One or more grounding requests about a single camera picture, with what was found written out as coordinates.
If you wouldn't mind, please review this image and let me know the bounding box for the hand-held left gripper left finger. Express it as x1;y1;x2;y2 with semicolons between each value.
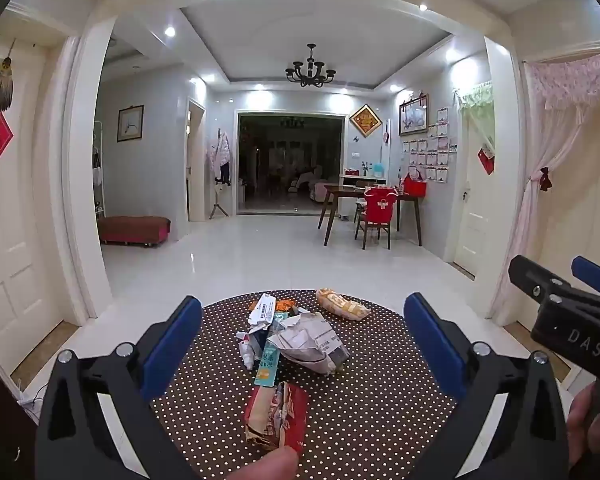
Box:
34;296;202;480

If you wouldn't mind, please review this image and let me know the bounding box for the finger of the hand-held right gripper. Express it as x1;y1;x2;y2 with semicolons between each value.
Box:
571;256;600;302
508;255;581;307

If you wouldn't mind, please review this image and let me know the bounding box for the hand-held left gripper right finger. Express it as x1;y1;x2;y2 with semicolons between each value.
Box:
404;292;571;480

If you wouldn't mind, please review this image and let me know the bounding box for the blue and white medicine box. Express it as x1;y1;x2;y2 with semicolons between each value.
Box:
248;294;277;333

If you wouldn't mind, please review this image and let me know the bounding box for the person's right hand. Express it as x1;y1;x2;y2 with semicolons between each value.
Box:
566;385;600;468

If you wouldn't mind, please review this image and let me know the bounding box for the person's left hand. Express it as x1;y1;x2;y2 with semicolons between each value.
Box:
228;447;301;480

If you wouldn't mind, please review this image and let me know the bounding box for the small white tube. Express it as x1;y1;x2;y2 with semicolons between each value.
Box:
236;331;261;372

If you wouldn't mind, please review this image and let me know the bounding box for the teal sachet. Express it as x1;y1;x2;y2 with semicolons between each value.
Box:
254;344;282;388

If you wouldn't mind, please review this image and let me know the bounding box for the yellow bread packet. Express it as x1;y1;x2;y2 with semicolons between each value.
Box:
316;287;372;322

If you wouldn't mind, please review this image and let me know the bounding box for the crumpled grey paper package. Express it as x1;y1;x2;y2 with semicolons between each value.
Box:
266;311;351;376

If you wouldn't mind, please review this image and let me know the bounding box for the red upholstered bench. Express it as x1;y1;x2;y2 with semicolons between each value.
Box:
97;216;172;247

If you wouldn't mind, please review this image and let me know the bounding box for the red snack packet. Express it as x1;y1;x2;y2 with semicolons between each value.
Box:
243;381;311;458

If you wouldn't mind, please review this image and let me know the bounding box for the red door hanging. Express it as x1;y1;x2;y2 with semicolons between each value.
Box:
477;142;496;175

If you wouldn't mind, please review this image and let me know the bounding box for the wooden chair with red cover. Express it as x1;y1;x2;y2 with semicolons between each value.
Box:
355;187;400;251

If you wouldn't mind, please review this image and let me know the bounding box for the red gift bag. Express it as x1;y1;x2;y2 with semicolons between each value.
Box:
403;169;427;197

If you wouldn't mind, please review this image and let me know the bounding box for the pink curtain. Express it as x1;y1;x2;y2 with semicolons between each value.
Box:
522;45;600;321

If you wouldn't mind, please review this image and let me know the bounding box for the wooden dining table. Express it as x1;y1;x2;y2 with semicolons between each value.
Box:
318;184;424;247

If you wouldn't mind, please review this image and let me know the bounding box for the white panel door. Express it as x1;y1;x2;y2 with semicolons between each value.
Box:
0;42;63;376

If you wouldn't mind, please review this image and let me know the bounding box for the green curtain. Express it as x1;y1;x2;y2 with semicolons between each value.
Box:
454;82;496;161

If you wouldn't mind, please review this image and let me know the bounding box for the dark cabinet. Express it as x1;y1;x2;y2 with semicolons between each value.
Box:
0;320;37;480

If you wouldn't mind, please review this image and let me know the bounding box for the coat stand with clothes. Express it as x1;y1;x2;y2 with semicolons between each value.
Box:
206;130;231;221

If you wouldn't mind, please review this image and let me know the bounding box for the large framed picture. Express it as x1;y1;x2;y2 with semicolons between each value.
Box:
398;94;430;137

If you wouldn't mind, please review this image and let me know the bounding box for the sliding glass door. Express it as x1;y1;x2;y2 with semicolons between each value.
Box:
236;111;346;216

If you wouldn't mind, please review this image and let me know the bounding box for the small framed picture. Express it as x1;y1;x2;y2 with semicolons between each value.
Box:
117;105;145;142

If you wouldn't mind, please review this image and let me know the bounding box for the diamond-shaped framed picture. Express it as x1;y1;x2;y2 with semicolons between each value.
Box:
349;104;385;139

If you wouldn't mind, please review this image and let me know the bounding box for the black chandelier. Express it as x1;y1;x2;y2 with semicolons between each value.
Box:
285;44;337;88

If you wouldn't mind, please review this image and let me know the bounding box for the wall of paper sheets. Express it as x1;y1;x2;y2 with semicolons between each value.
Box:
402;106;452;184

